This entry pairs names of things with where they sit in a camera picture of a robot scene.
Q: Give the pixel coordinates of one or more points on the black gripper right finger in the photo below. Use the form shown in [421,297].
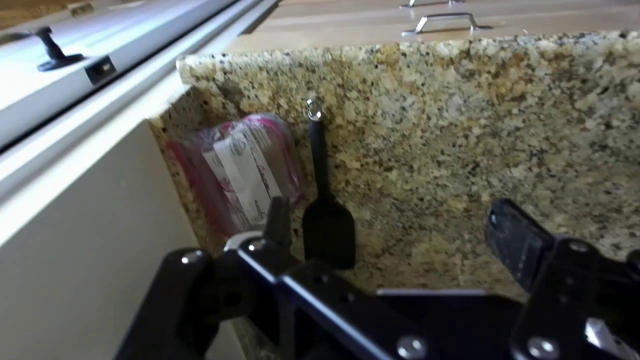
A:
[515,239]

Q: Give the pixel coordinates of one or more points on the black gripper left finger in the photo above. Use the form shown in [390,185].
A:
[277,222]

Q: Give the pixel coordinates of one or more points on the wooden base cabinet front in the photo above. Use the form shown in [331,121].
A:
[533,16]

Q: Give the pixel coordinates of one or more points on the black plastic spatula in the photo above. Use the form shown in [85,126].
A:
[327,231]

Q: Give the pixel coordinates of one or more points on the black lock slot plate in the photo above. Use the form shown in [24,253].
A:
[101,71]

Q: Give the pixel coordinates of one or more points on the white door frame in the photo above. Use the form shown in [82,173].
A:
[101,221]

